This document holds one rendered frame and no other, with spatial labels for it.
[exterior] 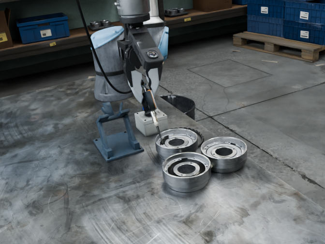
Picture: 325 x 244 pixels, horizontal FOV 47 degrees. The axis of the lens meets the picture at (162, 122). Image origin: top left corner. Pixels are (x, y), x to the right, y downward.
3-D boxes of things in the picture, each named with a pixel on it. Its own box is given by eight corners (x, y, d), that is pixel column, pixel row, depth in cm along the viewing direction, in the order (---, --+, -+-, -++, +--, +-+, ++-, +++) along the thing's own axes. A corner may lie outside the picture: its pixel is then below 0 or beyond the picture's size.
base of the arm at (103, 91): (89, 92, 140) (85, 66, 136) (127, 83, 146) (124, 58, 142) (102, 105, 128) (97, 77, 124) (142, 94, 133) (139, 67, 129)
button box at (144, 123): (168, 129, 106) (167, 114, 104) (145, 136, 104) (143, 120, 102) (156, 119, 113) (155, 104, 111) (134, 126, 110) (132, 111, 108)
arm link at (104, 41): (97, 64, 138) (91, 26, 132) (133, 60, 138) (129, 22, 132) (92, 74, 127) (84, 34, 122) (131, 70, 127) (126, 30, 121)
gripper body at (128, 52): (146, 57, 98) (141, 9, 93) (160, 65, 91) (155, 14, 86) (118, 63, 95) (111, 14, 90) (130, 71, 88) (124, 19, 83)
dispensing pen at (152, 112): (159, 143, 90) (138, 78, 92) (155, 146, 94) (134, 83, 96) (168, 141, 91) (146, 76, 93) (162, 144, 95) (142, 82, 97)
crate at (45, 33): (65, 31, 443) (61, 12, 434) (71, 37, 411) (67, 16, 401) (19, 38, 426) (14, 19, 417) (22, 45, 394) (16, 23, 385)
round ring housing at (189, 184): (215, 191, 78) (214, 175, 77) (165, 196, 78) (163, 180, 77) (207, 165, 88) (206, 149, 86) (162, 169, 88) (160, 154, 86)
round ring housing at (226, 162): (217, 147, 95) (216, 132, 93) (255, 158, 89) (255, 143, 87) (192, 166, 88) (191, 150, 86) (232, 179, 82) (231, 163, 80)
